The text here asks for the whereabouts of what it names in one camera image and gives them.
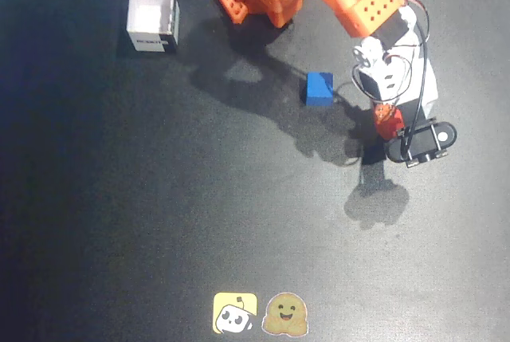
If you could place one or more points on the blue cube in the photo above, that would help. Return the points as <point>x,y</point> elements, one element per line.
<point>318,89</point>

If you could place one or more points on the hugging face emoji sticker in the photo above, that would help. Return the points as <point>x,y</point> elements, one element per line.
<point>285,315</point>

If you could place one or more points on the open white cardboard box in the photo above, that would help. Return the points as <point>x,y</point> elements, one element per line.
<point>151,11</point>

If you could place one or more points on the black webcam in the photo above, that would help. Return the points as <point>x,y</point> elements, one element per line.
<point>422,140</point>

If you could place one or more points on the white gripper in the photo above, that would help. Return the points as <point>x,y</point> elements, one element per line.
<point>388,122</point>

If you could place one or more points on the yellow robot sticker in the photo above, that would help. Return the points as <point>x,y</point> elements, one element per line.
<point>234,313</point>

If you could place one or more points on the black table mat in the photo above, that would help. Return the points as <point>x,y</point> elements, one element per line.
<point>119,206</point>

